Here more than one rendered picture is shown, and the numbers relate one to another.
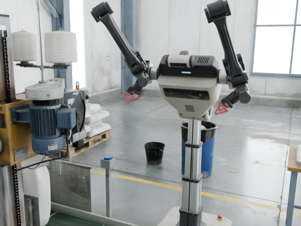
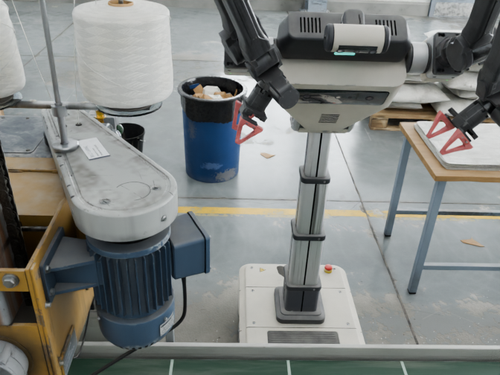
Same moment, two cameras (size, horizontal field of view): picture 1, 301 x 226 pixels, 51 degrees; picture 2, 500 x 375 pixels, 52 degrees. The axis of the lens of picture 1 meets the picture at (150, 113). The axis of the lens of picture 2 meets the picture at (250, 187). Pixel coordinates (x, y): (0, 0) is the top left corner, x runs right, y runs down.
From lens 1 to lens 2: 1.07 m
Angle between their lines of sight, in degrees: 32
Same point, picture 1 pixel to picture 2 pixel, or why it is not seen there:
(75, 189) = not seen: hidden behind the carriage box
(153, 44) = not seen: outside the picture
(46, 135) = (153, 306)
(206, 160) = (233, 149)
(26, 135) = (67, 303)
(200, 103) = (359, 111)
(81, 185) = not seen: hidden behind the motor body
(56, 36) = (137, 30)
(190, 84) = (355, 79)
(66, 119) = (199, 254)
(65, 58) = (161, 89)
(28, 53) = (10, 72)
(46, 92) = (160, 213)
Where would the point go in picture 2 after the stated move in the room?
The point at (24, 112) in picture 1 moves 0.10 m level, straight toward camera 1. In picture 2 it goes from (79, 265) to (113, 294)
